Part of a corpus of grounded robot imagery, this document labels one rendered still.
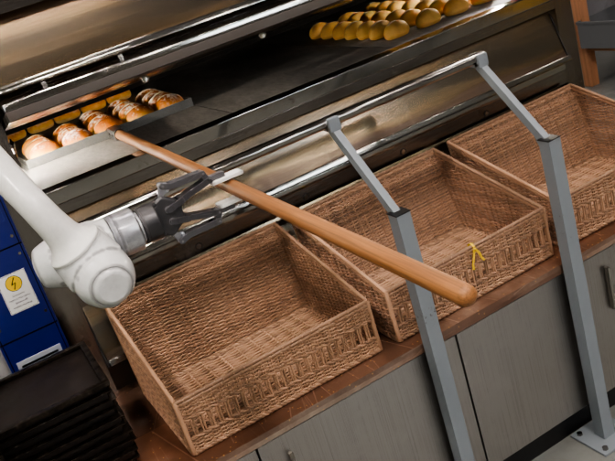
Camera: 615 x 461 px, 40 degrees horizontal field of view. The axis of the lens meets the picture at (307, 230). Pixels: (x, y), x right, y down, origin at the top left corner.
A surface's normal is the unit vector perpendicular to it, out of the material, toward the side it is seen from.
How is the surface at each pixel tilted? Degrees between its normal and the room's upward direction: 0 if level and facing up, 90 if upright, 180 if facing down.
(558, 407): 90
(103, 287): 102
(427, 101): 70
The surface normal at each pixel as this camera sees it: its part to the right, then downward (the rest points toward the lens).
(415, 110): 0.33, -0.11
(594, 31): -0.81, 0.42
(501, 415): 0.46, 0.20
